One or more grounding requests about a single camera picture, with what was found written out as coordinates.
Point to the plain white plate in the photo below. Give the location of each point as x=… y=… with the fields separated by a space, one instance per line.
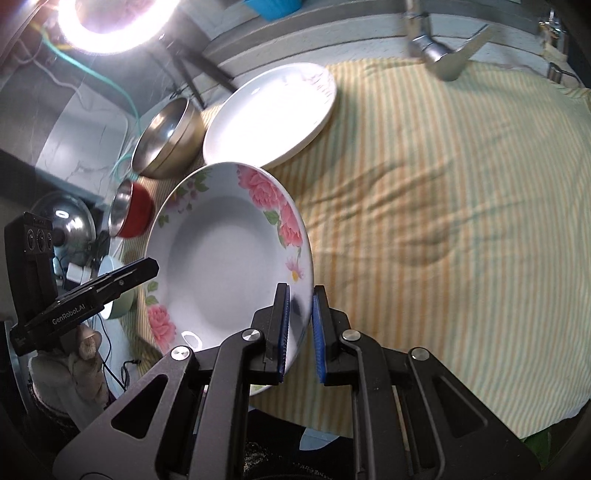
x=268 y=115

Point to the blue plastic cup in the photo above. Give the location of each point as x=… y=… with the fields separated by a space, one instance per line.
x=272 y=7

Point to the floral white plate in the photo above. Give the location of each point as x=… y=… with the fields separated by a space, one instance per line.
x=217 y=258

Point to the person's left hand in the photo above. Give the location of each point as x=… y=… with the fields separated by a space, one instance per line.
x=85 y=348

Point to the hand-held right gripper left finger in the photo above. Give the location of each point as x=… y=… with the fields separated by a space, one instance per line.
x=282 y=332

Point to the striped yellow green cloth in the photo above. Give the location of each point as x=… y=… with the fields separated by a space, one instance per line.
x=438 y=207

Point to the steel pot lid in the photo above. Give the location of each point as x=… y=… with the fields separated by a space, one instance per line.
x=69 y=226

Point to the large steel bowl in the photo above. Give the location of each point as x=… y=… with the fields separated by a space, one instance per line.
x=164 y=138

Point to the pale green bowl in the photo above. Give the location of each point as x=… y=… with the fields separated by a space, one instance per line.
x=121 y=307

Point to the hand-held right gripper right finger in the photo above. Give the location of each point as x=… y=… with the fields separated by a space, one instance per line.
x=318 y=341

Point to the white charger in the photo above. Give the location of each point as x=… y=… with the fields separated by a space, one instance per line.
x=76 y=272

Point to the chrome sprayer fitting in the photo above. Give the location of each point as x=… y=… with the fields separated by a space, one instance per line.
x=551 y=30

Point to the chrome faucet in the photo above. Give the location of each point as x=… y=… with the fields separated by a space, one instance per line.
x=434 y=53

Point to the red bowl steel interior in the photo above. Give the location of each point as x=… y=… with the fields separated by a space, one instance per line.
x=141 y=210

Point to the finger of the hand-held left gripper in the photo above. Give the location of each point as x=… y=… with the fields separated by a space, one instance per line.
x=124 y=277

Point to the black tripod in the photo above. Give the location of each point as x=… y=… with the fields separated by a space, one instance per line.
x=210 y=70

